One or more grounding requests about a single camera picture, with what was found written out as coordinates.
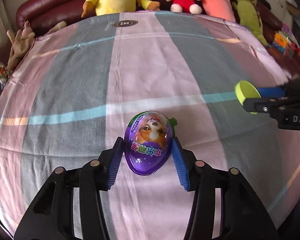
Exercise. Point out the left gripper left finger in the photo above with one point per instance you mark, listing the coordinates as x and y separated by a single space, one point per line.
50 214

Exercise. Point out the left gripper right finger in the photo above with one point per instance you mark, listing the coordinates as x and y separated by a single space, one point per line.
243 215

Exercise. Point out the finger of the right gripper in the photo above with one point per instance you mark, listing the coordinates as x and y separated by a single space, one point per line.
271 92
267 106

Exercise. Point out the yellow-green round lid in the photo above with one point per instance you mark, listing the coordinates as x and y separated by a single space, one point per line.
245 90

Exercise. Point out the purple toy egg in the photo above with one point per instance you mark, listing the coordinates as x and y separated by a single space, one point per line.
148 139

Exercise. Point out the green dinosaur plush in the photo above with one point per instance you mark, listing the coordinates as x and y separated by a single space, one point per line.
250 18

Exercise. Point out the plaid pink grey tablecloth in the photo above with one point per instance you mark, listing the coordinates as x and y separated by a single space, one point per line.
77 89

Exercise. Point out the dark red leather sofa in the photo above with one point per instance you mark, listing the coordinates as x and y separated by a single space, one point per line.
44 14

